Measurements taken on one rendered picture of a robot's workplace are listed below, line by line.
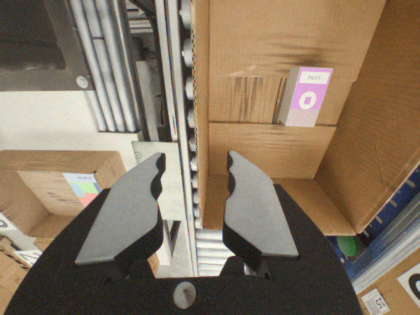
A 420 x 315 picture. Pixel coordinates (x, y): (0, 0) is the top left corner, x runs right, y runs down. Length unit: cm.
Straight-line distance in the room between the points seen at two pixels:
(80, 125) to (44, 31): 19
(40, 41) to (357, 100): 58
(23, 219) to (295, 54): 89
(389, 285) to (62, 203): 104
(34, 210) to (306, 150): 88
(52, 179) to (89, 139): 23
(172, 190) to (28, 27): 43
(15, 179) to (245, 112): 73
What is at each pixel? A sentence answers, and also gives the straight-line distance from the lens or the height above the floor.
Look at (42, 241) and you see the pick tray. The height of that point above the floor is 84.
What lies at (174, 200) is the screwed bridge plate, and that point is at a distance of 52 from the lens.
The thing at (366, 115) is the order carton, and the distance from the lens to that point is 39.
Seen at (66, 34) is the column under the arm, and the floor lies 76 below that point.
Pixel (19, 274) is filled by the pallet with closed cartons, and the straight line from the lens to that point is 455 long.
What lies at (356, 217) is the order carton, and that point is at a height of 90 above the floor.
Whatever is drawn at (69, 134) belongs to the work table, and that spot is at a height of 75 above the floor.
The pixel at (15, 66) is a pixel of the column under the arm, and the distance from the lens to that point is 39.
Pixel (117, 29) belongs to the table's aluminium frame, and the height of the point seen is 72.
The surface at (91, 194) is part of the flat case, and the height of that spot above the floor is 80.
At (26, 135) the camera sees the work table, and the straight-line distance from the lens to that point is 65.
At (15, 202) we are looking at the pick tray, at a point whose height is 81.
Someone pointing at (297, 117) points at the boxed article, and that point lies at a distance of 34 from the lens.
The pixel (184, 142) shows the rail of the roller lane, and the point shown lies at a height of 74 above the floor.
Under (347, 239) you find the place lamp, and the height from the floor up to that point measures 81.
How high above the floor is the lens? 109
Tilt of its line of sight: 59 degrees down
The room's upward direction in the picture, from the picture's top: 173 degrees counter-clockwise
